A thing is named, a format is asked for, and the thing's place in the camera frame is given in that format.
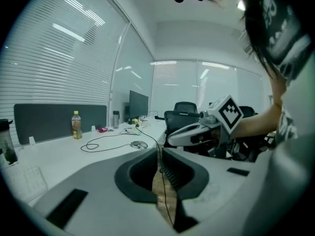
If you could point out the white keyboard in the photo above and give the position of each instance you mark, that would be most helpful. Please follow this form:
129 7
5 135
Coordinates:
29 181

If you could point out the grey water bottle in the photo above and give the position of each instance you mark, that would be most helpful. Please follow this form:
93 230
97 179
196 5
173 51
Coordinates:
116 120

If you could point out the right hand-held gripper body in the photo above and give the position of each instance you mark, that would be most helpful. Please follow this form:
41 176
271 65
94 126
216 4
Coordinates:
229 114

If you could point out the small black device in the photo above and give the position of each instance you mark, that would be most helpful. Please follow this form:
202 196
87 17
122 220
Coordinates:
159 118

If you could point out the person's right forearm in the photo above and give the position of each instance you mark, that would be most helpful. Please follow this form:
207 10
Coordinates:
258 124

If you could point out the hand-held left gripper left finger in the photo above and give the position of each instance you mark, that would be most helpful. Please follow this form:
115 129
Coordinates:
103 188

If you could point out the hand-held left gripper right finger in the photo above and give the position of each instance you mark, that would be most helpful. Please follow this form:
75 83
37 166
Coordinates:
221 185

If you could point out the small red plastic item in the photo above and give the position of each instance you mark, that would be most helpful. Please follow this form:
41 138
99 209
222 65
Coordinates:
103 129

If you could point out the small yellow object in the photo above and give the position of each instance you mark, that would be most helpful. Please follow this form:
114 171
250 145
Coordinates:
135 122

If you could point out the black lidded tumbler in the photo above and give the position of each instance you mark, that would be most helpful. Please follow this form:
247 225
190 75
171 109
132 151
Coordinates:
7 144

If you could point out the black computer monitor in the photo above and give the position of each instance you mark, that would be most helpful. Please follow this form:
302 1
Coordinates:
139 106

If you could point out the person's patterned white shirt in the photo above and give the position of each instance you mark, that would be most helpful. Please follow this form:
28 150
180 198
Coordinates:
295 107

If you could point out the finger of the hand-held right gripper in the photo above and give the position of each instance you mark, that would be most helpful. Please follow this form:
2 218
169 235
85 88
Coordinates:
184 135

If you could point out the yellow capped tea bottle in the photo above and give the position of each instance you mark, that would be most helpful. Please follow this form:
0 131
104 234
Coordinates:
76 126

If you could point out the white window blinds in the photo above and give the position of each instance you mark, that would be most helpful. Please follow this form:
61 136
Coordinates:
49 65

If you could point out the dark grey desk divider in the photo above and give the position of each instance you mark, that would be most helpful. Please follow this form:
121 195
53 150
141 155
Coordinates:
54 122

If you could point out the grey computer mouse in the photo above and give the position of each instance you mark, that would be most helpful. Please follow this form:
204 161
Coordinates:
139 144

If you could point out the white divider bracket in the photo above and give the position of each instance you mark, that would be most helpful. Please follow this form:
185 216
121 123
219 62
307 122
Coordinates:
31 141
93 128

